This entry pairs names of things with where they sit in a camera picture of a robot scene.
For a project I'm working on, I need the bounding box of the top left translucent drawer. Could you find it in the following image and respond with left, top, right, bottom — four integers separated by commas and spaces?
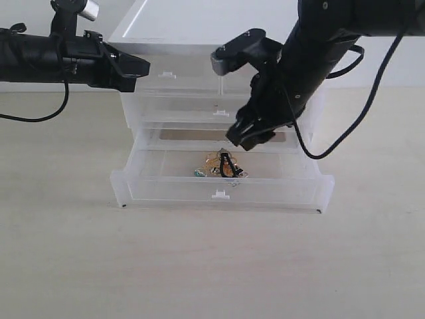
135, 54, 224, 96

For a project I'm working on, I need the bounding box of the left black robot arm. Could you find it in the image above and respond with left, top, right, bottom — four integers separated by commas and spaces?
1, 25, 150, 92

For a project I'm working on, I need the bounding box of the keychain with black strap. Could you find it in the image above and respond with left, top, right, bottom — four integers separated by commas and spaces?
194, 148, 248, 179

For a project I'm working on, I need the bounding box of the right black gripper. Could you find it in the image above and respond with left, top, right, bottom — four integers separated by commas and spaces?
226, 43, 335, 151

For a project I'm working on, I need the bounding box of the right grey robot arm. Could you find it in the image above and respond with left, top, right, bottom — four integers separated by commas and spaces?
211, 1, 424, 150

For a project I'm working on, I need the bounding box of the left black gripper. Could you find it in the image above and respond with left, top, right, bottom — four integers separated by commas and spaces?
62, 31, 151, 92

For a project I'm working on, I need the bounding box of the black camera cable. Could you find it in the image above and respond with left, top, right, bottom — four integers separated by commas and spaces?
0, 23, 117, 123
278, 26, 425, 160

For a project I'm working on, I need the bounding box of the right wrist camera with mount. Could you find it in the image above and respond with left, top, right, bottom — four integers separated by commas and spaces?
211, 28, 283, 76

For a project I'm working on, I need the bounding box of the left black camera cable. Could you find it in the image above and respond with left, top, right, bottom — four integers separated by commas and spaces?
0, 23, 117, 123

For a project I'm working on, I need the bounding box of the right black camera cable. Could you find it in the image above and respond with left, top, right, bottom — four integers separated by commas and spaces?
278, 26, 425, 160

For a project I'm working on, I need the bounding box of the white plastic drawer cabinet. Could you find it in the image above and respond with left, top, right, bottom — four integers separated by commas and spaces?
106, 0, 361, 213

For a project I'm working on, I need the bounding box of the top right translucent drawer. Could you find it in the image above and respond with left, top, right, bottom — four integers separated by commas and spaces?
218, 53, 329, 99

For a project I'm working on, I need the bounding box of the wide translucent drawer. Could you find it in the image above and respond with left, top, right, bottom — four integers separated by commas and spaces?
123, 96, 316, 128
110, 125, 335, 213

